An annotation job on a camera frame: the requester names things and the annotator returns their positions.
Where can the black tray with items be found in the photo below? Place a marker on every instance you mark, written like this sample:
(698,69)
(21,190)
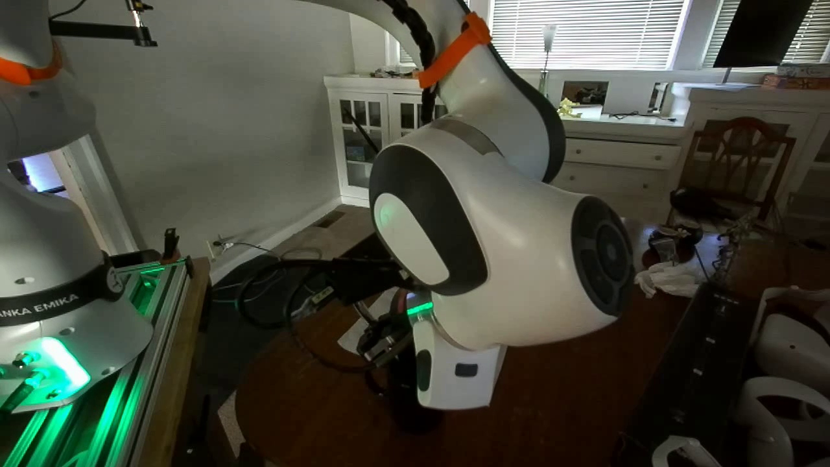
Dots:
(697,385)

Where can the wooden chair with cushion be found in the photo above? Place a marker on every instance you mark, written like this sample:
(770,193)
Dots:
(729,173)

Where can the white sideboard cabinet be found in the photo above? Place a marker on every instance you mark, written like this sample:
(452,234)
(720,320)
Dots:
(628,162)

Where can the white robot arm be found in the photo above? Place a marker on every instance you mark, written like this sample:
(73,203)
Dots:
(468,203)

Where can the white crumpled cloth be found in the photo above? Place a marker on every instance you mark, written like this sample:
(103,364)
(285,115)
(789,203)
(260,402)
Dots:
(672,280)

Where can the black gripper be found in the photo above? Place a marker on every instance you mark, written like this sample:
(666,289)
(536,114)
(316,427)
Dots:
(451,378)

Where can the white placemat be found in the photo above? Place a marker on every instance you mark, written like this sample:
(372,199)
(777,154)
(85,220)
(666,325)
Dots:
(348,341)

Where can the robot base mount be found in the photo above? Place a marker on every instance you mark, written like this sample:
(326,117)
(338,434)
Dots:
(97,352)

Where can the black wall television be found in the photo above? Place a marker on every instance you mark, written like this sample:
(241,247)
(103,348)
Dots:
(761,33)

